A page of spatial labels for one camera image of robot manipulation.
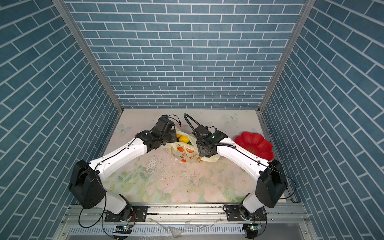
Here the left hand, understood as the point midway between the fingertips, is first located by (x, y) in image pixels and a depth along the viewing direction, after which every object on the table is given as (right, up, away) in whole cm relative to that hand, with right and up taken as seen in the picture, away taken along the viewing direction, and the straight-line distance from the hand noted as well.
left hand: (178, 135), depth 84 cm
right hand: (+17, -8, -2) cm, 19 cm away
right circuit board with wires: (+38, -45, -13) cm, 60 cm away
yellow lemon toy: (+2, -3, +6) cm, 7 cm away
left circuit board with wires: (-26, -45, -12) cm, 54 cm away
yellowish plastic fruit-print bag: (+6, -10, -3) cm, 12 cm away
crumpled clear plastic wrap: (+1, -44, -14) cm, 47 cm away
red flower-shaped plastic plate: (+50, -8, +15) cm, 53 cm away
